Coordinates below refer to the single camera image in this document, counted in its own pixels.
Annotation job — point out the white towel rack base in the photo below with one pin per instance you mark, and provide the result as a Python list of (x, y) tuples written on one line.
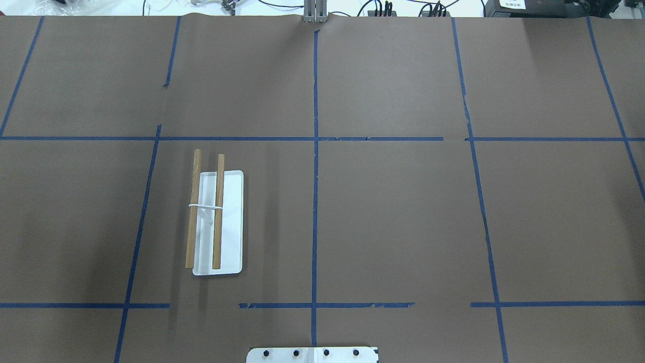
[(232, 229)]

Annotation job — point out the wooden rack rod outer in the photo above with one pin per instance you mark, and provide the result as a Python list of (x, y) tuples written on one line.
[(193, 210)]

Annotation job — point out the aluminium frame post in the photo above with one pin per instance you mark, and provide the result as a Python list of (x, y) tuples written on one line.
[(315, 11)]

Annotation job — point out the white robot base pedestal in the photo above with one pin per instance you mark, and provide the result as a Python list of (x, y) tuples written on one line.
[(313, 354)]

